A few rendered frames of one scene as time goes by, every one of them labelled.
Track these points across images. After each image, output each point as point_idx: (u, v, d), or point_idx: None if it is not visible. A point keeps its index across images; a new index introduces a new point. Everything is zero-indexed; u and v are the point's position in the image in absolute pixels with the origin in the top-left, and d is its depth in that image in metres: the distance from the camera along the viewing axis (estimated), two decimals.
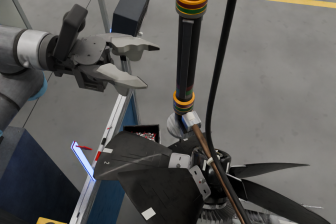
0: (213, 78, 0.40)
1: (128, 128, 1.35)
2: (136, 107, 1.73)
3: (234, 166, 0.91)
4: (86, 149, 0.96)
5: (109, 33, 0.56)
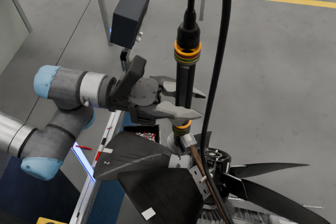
0: (205, 114, 0.48)
1: (128, 128, 1.35)
2: None
3: (234, 166, 0.91)
4: (86, 149, 0.96)
5: (162, 76, 0.62)
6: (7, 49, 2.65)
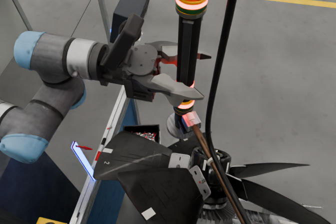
0: (213, 79, 0.40)
1: (128, 128, 1.35)
2: (136, 107, 1.73)
3: (234, 166, 0.91)
4: (86, 149, 0.96)
5: (158, 42, 0.55)
6: (7, 49, 2.65)
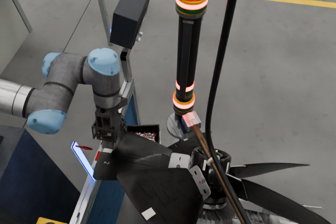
0: (213, 79, 0.40)
1: (128, 128, 1.35)
2: (136, 107, 1.73)
3: (234, 166, 0.91)
4: (86, 149, 0.96)
5: None
6: (7, 49, 2.65)
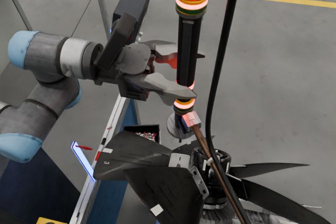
0: (213, 79, 0.40)
1: (128, 128, 1.35)
2: (136, 107, 1.73)
3: (225, 173, 0.83)
4: (86, 149, 0.96)
5: (152, 41, 0.55)
6: (7, 49, 2.65)
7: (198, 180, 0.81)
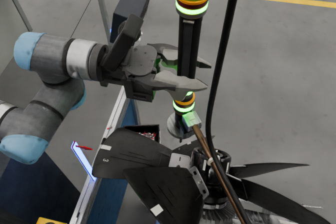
0: (213, 79, 0.40)
1: (128, 128, 1.35)
2: (136, 107, 1.73)
3: (225, 173, 0.83)
4: (86, 149, 0.96)
5: (161, 44, 0.54)
6: (7, 49, 2.65)
7: (198, 180, 0.81)
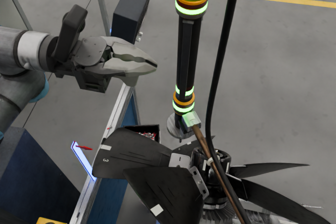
0: (213, 79, 0.40)
1: (128, 128, 1.35)
2: (136, 107, 1.73)
3: (225, 173, 0.83)
4: (86, 149, 0.96)
5: (114, 37, 0.55)
6: None
7: (198, 180, 0.81)
